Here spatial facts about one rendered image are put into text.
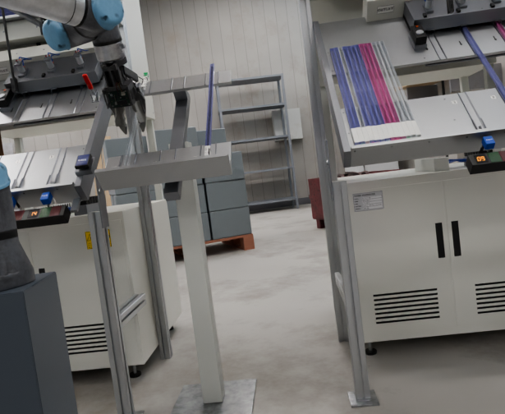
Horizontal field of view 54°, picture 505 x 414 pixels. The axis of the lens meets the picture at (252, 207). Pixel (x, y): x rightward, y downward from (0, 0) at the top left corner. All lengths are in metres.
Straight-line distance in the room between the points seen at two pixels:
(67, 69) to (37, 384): 1.28
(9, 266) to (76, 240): 0.91
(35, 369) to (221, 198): 3.60
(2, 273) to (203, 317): 0.73
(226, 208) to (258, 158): 4.49
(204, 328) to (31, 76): 1.10
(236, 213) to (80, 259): 2.74
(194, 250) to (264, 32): 7.90
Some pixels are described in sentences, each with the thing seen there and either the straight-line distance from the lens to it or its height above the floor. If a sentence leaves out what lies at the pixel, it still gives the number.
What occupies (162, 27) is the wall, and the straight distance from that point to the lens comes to 9.21.
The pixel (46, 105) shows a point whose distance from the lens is 1.93.
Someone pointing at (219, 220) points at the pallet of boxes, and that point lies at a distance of 4.42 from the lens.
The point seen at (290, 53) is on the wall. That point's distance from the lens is 9.20.
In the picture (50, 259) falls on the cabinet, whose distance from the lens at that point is 1.92.
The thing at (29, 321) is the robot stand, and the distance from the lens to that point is 0.93.
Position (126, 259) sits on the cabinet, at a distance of 1.82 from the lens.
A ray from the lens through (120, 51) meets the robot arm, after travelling 1.37.
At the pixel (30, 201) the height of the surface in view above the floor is 0.69.
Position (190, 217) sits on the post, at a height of 0.59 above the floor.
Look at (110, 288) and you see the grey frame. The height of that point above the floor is 0.41.
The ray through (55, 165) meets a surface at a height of 0.79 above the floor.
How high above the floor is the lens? 0.70
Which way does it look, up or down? 4 degrees down
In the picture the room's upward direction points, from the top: 7 degrees counter-clockwise
